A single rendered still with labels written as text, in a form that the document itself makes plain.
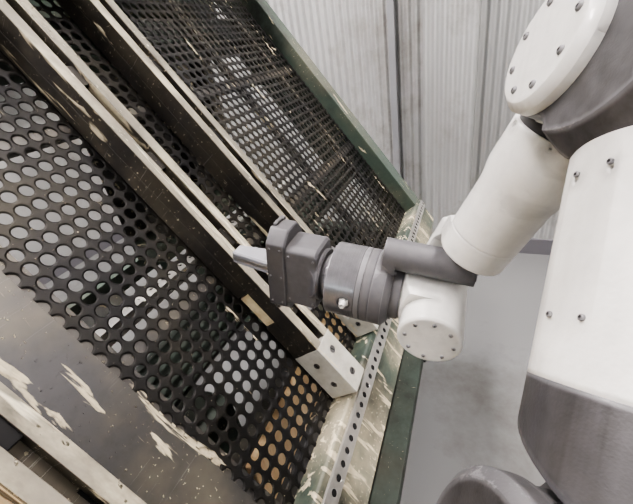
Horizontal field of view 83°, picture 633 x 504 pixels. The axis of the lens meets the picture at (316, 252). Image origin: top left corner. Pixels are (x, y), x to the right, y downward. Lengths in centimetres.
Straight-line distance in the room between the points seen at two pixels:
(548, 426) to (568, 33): 19
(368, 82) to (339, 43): 32
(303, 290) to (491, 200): 23
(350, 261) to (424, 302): 9
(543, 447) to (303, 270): 30
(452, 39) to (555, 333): 238
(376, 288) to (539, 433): 24
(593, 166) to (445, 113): 237
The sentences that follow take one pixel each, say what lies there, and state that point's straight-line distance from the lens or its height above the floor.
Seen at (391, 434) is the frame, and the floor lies 18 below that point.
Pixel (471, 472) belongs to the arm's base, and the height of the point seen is 135.
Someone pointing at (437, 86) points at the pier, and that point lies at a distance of 256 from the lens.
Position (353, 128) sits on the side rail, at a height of 124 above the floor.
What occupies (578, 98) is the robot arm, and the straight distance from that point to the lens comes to 24.
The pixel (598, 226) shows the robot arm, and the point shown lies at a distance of 20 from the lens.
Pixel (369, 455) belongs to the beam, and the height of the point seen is 83.
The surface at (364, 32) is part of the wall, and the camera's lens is 278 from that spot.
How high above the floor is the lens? 154
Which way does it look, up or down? 29 degrees down
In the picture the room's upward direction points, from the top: 10 degrees counter-clockwise
